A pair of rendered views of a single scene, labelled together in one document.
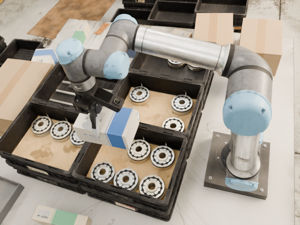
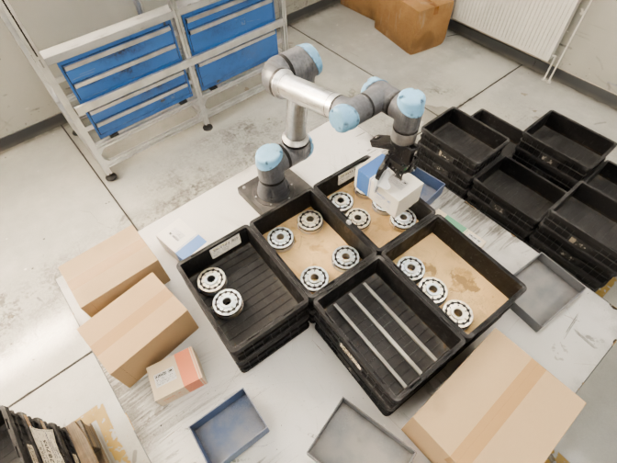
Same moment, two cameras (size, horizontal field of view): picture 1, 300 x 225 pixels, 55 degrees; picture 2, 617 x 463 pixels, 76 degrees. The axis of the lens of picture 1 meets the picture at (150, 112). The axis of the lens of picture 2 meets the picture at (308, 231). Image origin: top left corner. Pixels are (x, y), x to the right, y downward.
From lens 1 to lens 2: 1.63 m
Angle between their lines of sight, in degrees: 71
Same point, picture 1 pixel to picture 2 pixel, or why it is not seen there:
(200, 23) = (134, 344)
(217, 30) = (133, 310)
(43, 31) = not seen: outside the picture
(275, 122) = (208, 206)
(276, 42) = (111, 242)
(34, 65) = (448, 437)
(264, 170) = not seen: hidden behind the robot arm
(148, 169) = (358, 205)
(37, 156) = (470, 282)
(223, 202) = (311, 181)
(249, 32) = (112, 276)
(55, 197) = not seen: hidden behind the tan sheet
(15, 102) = (493, 365)
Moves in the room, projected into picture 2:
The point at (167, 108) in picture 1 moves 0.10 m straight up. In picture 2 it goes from (296, 249) to (295, 234)
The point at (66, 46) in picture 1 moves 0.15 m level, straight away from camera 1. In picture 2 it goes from (414, 94) to (413, 130)
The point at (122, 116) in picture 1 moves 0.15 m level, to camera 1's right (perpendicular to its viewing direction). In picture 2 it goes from (371, 167) to (330, 154)
